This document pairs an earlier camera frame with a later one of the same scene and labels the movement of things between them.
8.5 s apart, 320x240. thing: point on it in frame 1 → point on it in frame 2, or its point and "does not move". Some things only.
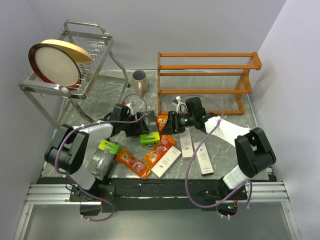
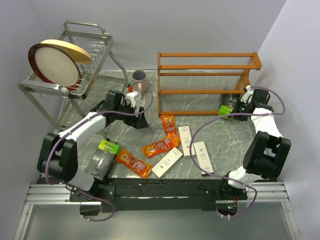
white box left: x=165 y=162 does not move
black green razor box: x=152 y=137 → x=229 y=102
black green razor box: x=104 y=158 does not move
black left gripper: x=137 y=129 → x=137 y=122
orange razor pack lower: x=141 y=167 does not move
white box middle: x=186 y=145 does not move
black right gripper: x=171 y=127 → x=235 y=110
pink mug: x=139 y=78 does not move
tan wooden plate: x=80 y=56 does not move
